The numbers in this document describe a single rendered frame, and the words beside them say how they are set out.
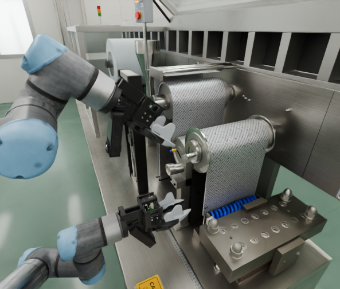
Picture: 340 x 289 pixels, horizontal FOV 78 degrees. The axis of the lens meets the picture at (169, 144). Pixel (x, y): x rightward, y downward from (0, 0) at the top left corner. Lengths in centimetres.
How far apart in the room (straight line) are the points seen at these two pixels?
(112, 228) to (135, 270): 24
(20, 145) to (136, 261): 60
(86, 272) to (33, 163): 43
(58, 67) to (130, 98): 15
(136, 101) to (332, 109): 54
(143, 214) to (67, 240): 19
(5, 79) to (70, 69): 578
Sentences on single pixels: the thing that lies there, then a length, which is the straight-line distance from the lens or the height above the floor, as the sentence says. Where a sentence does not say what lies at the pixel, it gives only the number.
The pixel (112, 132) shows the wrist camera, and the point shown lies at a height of 138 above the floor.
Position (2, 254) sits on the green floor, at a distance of 233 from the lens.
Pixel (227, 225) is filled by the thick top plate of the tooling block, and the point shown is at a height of 103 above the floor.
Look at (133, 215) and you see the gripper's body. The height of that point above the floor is 115.
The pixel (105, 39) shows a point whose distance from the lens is 148.
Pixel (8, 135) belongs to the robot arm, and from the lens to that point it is 31.
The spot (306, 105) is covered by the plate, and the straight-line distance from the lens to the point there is 79.
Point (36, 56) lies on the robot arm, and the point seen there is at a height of 155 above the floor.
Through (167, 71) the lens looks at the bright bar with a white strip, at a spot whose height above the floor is 145.
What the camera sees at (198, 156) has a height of 125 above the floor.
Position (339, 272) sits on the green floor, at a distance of 222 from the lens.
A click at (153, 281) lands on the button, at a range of 75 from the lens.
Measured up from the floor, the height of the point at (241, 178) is 114.
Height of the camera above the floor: 159
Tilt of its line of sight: 29 degrees down
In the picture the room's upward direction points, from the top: straight up
